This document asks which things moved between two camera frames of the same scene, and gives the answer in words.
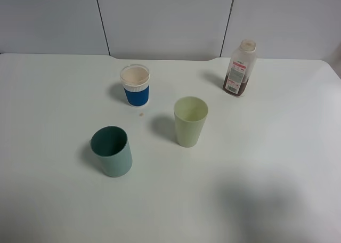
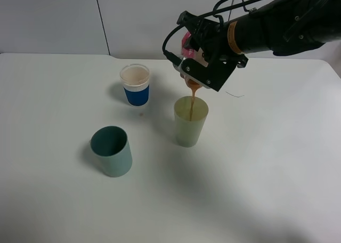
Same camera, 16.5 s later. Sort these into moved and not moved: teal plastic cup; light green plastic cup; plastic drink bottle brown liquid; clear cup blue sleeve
Moved: plastic drink bottle brown liquid
Not moved: light green plastic cup; clear cup blue sleeve; teal plastic cup
